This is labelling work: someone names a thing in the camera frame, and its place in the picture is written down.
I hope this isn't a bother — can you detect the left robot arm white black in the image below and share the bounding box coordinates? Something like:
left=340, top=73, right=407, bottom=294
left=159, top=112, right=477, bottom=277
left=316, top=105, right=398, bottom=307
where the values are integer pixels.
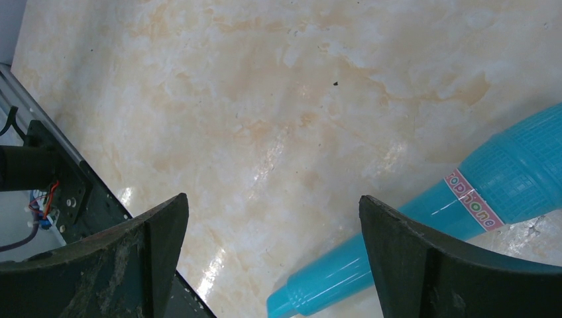
left=1, top=146, right=61, bottom=191

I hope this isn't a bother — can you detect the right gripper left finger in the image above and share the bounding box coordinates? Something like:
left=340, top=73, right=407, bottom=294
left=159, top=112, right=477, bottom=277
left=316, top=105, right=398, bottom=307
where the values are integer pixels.
left=1, top=193, right=189, bottom=317

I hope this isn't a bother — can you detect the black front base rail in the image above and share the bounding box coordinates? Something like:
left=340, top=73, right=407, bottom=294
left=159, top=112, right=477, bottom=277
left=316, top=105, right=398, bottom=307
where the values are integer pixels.
left=1, top=65, right=213, bottom=317

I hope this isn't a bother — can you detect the teal microphone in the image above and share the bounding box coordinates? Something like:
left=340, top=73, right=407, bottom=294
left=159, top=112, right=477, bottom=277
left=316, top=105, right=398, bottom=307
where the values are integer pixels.
left=266, top=105, right=561, bottom=317

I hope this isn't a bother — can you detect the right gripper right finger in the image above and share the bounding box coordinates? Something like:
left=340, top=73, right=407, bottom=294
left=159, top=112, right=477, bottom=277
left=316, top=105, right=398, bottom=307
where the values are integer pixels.
left=359, top=195, right=561, bottom=317

